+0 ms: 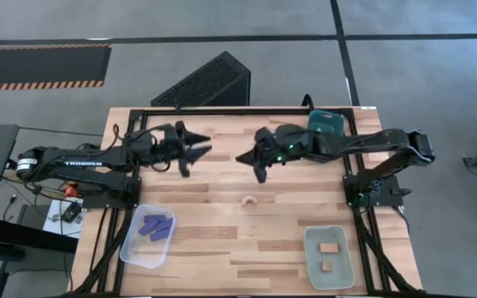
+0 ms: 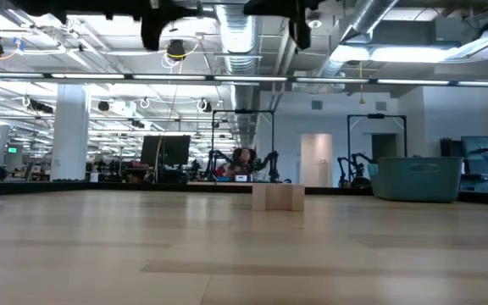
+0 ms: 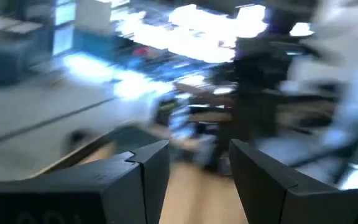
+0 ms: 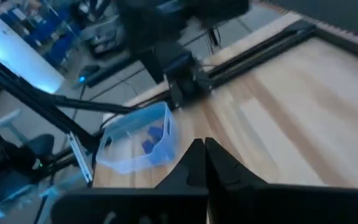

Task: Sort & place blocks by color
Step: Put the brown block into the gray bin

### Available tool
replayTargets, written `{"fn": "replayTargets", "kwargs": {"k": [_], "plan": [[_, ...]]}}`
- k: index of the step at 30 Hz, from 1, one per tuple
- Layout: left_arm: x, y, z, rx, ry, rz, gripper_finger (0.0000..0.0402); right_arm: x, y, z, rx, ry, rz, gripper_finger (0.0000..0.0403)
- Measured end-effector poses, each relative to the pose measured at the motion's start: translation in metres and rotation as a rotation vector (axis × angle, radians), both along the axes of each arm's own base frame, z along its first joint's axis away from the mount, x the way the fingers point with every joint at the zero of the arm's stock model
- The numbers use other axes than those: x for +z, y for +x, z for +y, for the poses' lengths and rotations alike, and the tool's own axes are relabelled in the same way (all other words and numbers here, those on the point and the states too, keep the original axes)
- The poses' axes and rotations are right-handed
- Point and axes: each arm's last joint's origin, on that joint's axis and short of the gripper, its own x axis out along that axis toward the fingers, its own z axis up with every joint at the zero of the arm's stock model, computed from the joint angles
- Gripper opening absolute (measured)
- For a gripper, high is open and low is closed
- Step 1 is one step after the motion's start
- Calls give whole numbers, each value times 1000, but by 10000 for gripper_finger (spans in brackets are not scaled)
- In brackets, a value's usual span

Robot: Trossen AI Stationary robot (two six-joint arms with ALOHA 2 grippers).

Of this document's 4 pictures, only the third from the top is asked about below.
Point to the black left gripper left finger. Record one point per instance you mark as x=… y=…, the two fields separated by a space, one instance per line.
x=73 y=196

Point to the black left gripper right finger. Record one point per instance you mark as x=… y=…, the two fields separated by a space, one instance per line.
x=291 y=205

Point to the teal plastic bin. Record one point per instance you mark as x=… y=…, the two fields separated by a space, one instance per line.
x=135 y=138

